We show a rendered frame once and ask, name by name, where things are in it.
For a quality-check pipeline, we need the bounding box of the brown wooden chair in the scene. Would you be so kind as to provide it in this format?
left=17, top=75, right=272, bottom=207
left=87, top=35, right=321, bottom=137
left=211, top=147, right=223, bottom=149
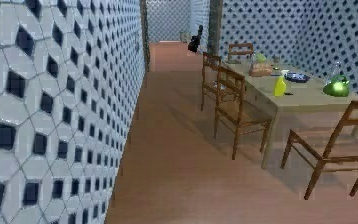
left=227, top=42, right=255, bottom=65
left=200, top=51, right=223, bottom=112
left=280, top=99, right=358, bottom=201
left=213, top=65, right=273, bottom=161

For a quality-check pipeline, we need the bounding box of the brown bread loaf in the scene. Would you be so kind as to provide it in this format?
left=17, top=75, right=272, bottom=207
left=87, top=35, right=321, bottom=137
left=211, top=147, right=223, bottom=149
left=248, top=62, right=274, bottom=78

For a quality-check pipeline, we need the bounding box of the green lettuce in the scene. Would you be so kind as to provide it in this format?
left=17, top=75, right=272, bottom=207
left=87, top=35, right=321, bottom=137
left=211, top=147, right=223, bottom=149
left=254, top=51, right=268, bottom=64

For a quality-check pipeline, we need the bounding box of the yellow spray bottle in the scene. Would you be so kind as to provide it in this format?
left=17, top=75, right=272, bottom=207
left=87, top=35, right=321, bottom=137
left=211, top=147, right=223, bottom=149
left=273, top=75, right=288, bottom=98

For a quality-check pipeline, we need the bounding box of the blue plate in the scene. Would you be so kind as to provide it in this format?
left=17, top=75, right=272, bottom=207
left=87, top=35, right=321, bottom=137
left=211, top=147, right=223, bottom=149
left=284, top=71, right=311, bottom=84

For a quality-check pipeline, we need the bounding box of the beige dining table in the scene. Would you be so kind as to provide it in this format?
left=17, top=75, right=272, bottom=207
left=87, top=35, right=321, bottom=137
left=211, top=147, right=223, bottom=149
left=220, top=59, right=358, bottom=170

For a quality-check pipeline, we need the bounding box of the green kettle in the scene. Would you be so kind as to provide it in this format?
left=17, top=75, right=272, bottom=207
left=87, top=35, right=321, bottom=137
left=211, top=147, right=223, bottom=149
left=322, top=74, right=352, bottom=98

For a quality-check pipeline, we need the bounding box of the clear glass jug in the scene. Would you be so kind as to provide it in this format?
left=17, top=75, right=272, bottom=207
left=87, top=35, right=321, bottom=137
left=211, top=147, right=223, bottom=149
left=325, top=61, right=342, bottom=84

